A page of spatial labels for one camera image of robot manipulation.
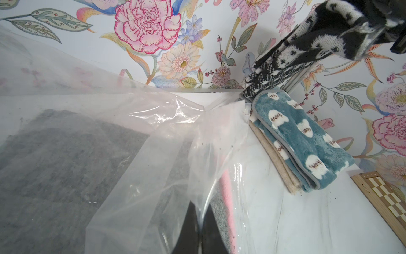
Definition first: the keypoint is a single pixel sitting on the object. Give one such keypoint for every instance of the teal cloud pattern blanket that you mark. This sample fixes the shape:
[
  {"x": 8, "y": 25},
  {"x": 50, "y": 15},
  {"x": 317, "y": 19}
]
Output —
[{"x": 311, "y": 154}]

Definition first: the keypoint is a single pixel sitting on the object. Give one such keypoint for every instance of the wooden chessboard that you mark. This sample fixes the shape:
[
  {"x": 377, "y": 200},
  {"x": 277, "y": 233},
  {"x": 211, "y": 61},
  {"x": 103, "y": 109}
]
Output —
[{"x": 385, "y": 200}]

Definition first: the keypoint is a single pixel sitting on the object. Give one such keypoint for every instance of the right aluminium corner post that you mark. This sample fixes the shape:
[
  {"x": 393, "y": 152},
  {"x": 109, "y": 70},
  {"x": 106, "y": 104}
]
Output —
[{"x": 297, "y": 78}]

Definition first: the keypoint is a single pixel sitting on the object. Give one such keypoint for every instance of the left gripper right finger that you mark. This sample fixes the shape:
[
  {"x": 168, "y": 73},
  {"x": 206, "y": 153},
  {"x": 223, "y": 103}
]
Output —
[{"x": 211, "y": 239}]

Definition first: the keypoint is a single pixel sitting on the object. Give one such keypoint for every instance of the black smiley knitted blanket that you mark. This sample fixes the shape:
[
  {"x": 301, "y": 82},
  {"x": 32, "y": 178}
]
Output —
[{"x": 348, "y": 29}]

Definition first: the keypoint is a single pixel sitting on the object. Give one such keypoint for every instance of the clear plastic vacuum bag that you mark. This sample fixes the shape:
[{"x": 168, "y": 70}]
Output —
[{"x": 36, "y": 77}]

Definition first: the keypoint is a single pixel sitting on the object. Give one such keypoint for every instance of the pink folded blanket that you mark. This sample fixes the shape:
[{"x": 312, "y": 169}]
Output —
[{"x": 227, "y": 196}]

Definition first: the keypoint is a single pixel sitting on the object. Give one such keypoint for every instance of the beige knitted blanket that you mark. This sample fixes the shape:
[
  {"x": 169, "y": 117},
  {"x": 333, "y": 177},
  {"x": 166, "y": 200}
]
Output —
[{"x": 290, "y": 180}]

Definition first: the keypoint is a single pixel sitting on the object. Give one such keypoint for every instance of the grey fuzzy blanket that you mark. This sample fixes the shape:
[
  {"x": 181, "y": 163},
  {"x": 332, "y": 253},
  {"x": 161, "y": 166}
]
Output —
[{"x": 71, "y": 184}]

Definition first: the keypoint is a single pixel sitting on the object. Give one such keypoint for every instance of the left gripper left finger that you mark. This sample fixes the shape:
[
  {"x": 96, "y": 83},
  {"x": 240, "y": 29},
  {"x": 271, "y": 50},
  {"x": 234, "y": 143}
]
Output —
[{"x": 189, "y": 238}]

